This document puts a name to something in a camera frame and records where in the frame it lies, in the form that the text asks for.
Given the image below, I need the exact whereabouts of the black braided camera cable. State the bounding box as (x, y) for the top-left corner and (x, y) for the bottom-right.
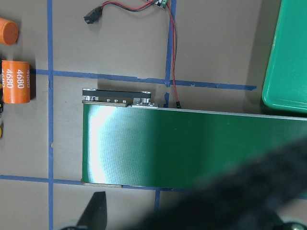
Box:
(129, 137), (307, 230)

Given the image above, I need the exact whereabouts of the red black power wire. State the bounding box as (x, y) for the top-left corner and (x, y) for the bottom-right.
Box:
(100, 0), (182, 109)

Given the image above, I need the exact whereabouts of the green conveyor belt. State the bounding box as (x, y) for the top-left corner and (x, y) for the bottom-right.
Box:
(82, 88), (307, 189)

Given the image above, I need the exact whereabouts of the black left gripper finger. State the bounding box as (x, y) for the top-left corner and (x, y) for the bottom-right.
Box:
(76, 192), (107, 230)

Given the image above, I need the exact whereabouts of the plain orange cylinder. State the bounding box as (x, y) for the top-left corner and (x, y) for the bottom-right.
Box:
(0, 18), (19, 46)

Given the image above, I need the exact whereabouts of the orange cylinder printed 4680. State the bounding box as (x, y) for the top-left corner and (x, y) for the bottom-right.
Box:
(2, 60), (31, 104)

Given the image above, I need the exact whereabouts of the small motor controller board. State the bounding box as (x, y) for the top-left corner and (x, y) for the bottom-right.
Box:
(154, 0), (169, 9)

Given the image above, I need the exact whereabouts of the green plastic tray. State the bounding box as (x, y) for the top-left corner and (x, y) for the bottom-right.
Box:
(262, 0), (307, 113)

